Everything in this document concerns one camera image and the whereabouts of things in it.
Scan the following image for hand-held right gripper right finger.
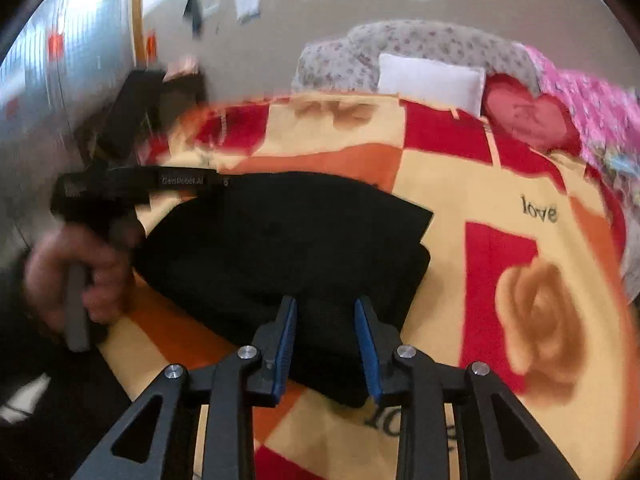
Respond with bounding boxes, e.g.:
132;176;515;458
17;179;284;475
354;296;582;480

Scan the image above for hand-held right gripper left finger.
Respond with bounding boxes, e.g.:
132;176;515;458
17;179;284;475
70;295;299;480

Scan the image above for black pants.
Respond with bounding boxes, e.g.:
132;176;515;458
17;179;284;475
132;171;433;408

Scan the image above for person's left hand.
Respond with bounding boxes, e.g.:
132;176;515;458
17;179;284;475
25;222;136;341

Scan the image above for dark wooden furniture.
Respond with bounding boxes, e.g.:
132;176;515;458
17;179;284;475
95;67;208;161

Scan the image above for red orange yellow printed blanket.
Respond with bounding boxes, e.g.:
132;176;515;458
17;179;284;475
100;92;632;480

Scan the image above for white pillow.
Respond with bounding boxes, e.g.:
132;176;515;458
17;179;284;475
377;52;487;116

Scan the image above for red heart-shaped cushion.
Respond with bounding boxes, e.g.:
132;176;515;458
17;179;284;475
482;74;583;153

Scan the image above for colourful crumpled cloth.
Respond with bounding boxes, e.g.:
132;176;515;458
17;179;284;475
600;142;640;193

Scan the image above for floral padded headboard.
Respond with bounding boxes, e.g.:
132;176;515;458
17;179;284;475
292;20;543;96

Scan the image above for pink penguin-print quilt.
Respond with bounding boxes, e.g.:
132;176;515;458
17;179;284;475
525;45;640;306

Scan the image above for dark cloth on wall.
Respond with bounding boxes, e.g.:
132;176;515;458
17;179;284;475
182;0;206;38

